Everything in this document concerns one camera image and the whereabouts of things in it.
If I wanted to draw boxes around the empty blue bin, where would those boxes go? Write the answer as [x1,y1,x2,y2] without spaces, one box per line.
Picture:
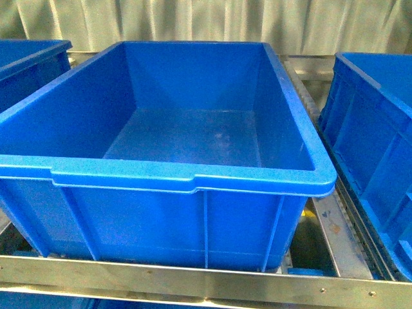
[1,42,337,272]

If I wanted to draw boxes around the blue crate right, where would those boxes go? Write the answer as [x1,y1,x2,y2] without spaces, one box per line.
[318,52,411,281]

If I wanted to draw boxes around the blue crate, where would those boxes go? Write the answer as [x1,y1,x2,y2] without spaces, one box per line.
[318,52,411,281]
[1,39,72,111]

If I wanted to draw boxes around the steel roller track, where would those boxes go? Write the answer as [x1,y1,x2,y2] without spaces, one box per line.
[279,54,400,281]

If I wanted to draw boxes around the blue crate far left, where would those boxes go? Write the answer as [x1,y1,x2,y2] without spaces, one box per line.
[1,39,72,111]

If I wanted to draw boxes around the steel shelf front rail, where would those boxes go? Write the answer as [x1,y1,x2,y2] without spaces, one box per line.
[1,256,411,308]

